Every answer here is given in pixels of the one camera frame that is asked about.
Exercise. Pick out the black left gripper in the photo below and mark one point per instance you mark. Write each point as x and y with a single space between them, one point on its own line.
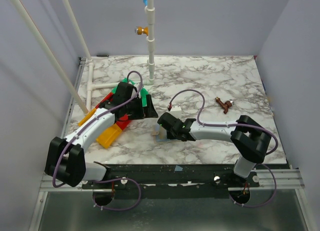
149 111

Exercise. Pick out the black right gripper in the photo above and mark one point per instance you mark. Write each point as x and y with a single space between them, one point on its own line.
171 135

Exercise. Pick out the beige card holder wallet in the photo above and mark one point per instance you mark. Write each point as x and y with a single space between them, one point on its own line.
159 135

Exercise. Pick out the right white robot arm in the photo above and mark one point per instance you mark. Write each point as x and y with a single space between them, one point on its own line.
251 140

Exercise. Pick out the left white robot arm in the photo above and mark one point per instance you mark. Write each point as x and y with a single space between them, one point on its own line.
66 156

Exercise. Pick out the green plastic bin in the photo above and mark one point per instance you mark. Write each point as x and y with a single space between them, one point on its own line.
143 92

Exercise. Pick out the red plastic bin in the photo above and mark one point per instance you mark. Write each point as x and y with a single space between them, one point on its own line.
121 121

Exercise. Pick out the yellow plastic bin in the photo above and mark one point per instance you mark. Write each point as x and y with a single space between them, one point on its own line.
108 136

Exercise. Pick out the orange knob on pipe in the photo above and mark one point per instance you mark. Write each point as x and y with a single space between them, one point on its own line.
139 30

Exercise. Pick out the white slanted pole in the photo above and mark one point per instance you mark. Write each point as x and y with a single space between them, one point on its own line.
19 6

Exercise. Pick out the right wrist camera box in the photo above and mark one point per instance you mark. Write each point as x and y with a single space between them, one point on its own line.
176 111

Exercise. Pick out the black table front rail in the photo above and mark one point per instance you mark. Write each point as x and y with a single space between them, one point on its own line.
172 181

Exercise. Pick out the white pvc pipe frame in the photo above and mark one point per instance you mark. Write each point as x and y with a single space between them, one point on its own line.
102 74

